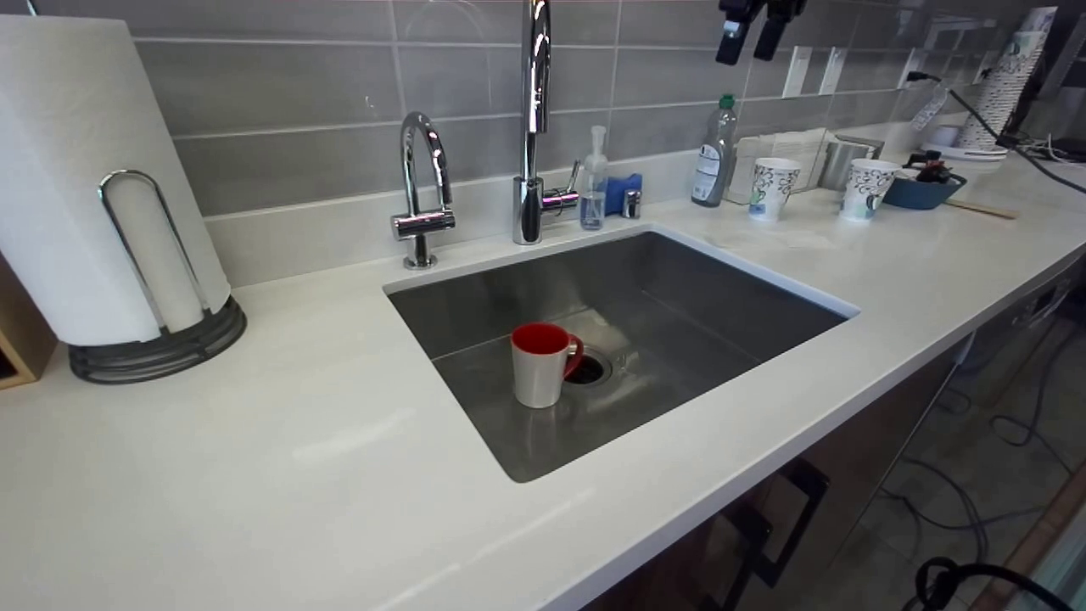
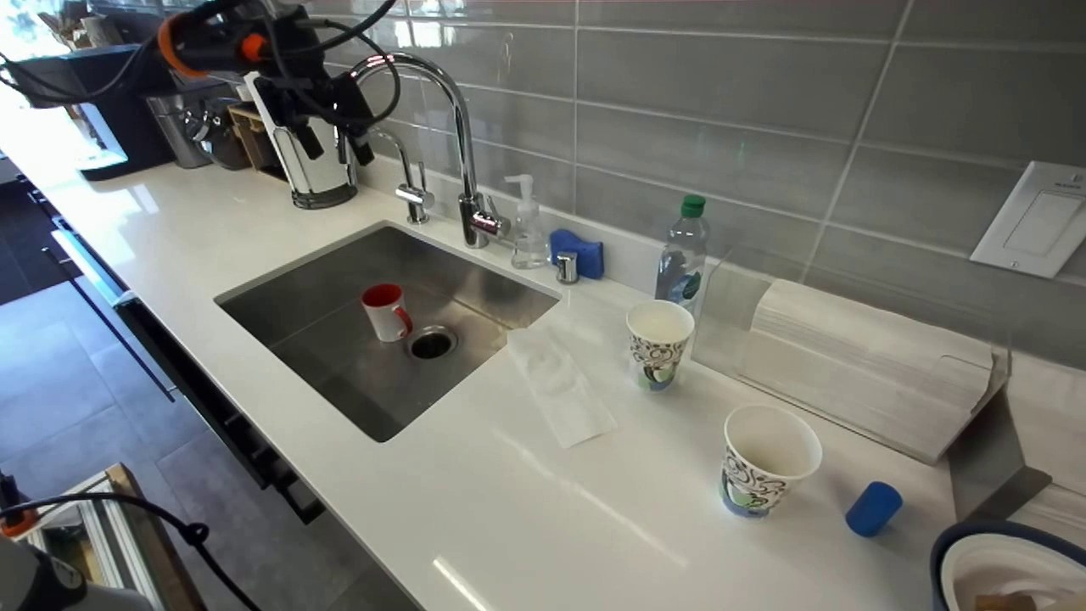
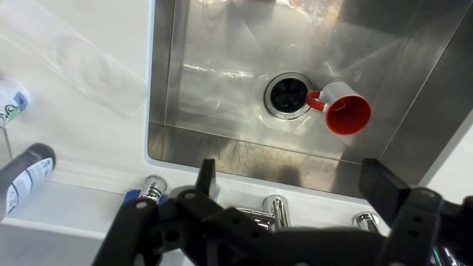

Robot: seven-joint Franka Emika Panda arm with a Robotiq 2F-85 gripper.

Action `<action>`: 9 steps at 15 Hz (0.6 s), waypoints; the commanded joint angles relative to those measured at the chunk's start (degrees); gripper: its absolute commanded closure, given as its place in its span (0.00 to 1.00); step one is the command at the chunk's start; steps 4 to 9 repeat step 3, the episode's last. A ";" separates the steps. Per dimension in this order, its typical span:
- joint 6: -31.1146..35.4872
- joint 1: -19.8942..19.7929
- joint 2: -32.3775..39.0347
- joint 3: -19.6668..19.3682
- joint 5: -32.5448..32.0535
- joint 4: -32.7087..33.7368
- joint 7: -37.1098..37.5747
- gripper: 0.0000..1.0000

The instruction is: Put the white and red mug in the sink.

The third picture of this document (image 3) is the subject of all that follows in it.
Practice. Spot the white and red mug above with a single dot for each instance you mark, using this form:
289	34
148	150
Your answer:
348	115

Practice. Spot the blue sponge holder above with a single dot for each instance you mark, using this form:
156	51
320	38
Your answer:
134	195

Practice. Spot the small curved chrome faucet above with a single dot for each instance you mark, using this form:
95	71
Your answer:
366	221

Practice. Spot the round metal sink drain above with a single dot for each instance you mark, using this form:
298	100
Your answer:
289	96

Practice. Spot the white patterned cup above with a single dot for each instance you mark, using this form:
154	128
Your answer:
12	100

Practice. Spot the clear soap pump bottle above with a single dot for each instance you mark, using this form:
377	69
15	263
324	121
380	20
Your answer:
156	186

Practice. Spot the tall chrome faucet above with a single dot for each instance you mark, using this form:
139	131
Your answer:
275	208

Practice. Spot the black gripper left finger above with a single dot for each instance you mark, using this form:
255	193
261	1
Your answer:
148	230

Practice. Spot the dish soap bottle green cap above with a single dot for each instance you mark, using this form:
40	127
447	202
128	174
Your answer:
24	177

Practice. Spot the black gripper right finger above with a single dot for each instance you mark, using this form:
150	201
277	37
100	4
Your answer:
414	221

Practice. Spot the stainless steel sink basin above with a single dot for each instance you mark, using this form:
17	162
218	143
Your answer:
237	59

